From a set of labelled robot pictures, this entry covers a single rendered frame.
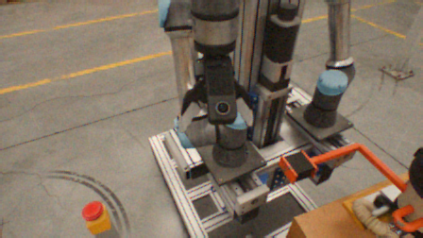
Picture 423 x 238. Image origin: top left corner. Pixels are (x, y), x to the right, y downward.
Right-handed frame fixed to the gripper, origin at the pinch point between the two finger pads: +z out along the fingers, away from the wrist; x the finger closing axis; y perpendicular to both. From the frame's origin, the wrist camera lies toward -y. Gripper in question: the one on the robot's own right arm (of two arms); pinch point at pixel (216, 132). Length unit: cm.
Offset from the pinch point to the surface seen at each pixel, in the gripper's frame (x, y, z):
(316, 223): -38, 1, 54
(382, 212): -54, -4, 41
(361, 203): -45, -2, 35
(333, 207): -47, 6, 54
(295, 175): -25.3, 5.4, 27.6
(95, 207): 40, 12, 44
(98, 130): 99, 163, 149
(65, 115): 140, 193, 149
